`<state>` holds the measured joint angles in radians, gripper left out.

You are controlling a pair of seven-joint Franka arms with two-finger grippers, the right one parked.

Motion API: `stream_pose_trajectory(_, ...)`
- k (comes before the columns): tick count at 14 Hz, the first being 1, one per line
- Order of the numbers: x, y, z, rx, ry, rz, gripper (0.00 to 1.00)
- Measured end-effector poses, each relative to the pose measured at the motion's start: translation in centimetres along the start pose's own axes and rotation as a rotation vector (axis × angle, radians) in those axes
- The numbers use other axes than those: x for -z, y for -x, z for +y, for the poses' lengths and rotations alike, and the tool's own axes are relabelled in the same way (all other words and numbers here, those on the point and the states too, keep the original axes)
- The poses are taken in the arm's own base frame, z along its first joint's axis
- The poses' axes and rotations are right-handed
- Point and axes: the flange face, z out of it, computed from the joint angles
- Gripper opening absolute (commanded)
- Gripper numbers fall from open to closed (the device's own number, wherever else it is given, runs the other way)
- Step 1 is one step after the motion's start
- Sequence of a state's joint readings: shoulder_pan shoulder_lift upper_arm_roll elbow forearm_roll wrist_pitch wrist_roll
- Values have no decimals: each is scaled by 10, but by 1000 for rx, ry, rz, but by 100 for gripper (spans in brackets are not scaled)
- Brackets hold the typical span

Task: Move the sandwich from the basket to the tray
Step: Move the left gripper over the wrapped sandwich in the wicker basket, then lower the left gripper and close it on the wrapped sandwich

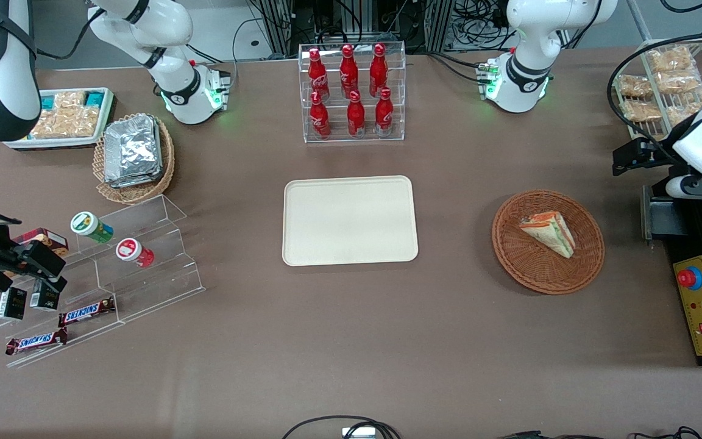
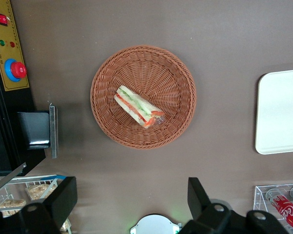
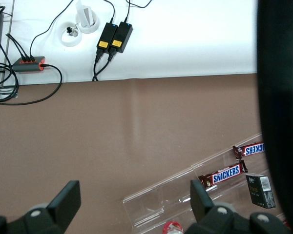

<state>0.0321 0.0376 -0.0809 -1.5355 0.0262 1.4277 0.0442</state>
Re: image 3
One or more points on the gray metal table rail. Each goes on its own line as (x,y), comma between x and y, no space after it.
(11,14)

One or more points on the gray orange usb hub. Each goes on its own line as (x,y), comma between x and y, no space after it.
(27,66)

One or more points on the black power adapter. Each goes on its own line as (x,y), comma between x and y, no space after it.
(122,36)
(107,36)

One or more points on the silver metal bracket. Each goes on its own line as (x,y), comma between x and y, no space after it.
(5,92)

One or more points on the small black clip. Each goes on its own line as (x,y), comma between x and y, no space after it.
(72,31)

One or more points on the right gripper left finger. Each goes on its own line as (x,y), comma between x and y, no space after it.
(63,202)

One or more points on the small black carton box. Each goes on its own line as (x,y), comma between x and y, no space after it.
(260,190)

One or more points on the Snickers chocolate bar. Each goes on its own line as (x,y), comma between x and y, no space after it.
(225,173)
(252,149)

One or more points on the brown tablecloth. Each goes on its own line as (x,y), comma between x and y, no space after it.
(112,134)

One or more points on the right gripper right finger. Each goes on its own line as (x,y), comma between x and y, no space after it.
(202,207)

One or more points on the clear acrylic stepped shelf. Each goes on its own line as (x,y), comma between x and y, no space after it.
(161,195)

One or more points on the red chocolate box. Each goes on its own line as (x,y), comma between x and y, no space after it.
(285,221)

